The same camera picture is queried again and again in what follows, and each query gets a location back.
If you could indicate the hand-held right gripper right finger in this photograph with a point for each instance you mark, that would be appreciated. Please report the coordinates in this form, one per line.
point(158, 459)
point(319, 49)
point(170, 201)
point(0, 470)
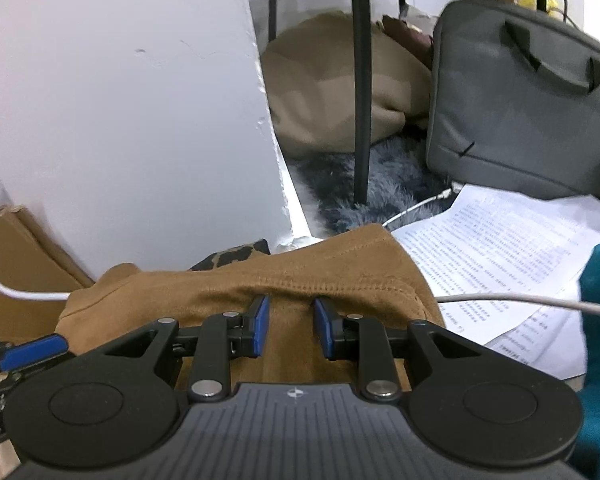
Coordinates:
point(322, 325)

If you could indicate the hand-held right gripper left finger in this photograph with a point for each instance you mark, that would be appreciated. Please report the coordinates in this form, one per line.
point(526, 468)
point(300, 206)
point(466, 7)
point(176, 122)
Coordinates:
point(262, 325)

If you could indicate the dark brown cloth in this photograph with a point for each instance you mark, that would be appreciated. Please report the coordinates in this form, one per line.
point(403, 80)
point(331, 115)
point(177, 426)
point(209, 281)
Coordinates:
point(410, 40)

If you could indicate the white printed paper sheet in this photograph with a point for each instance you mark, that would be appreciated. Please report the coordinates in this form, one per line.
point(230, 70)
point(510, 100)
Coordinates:
point(550, 340)
point(495, 250)

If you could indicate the brown printed t-shirt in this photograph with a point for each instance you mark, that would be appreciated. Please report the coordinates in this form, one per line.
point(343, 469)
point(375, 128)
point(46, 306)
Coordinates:
point(305, 265)

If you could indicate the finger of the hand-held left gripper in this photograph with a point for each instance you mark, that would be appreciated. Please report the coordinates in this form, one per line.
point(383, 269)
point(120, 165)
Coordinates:
point(30, 352)

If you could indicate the dark fluffy rug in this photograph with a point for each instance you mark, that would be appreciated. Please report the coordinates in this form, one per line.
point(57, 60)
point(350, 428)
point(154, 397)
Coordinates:
point(395, 175)

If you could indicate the beige cushion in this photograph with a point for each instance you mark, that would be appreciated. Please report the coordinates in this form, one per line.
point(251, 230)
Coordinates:
point(320, 80)

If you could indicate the black metal table frame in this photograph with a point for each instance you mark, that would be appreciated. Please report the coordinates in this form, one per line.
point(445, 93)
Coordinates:
point(362, 85)

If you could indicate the flattened cardboard box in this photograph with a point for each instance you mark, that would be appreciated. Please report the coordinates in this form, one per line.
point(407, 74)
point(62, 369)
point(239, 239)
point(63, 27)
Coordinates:
point(20, 270)

